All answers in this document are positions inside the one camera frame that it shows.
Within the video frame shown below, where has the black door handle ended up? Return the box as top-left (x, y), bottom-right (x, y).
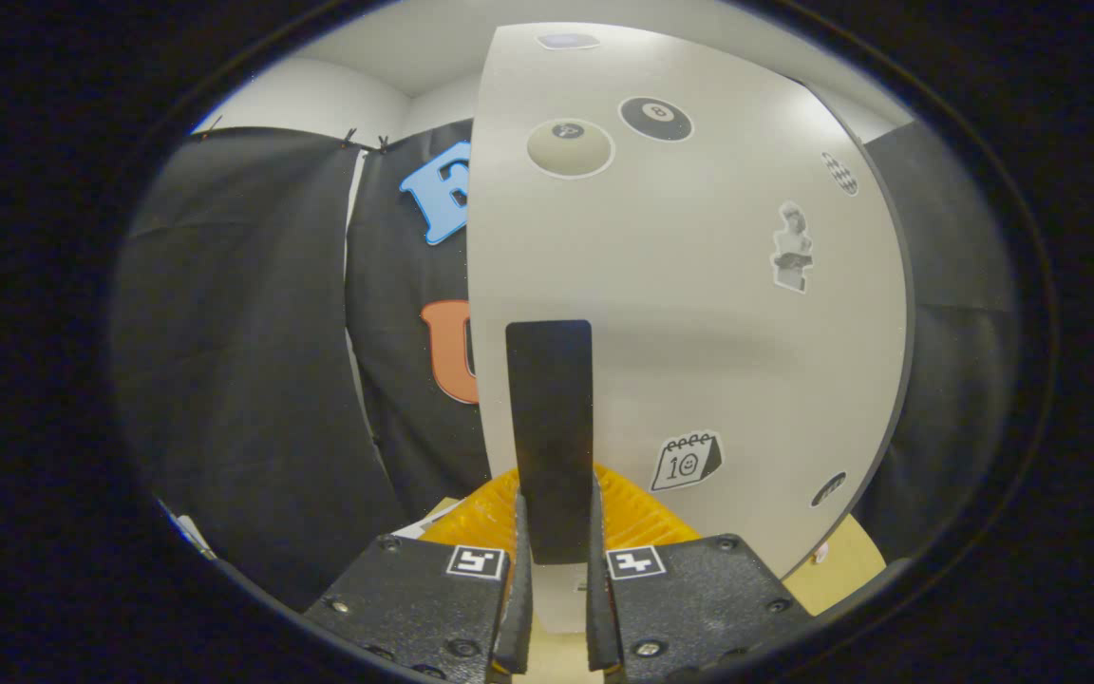
top-left (505, 320), bottom-right (595, 566)

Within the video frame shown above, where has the beige shoe cabinet door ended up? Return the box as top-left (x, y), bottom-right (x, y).
top-left (466, 21), bottom-right (909, 636)

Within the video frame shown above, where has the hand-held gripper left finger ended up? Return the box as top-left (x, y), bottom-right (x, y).
top-left (303, 467), bottom-right (535, 684)

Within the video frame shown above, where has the black backdrop cloth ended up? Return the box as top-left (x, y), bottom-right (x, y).
top-left (110, 119), bottom-right (1023, 614)

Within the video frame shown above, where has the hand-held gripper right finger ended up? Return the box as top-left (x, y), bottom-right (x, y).
top-left (585, 464), bottom-right (814, 684)

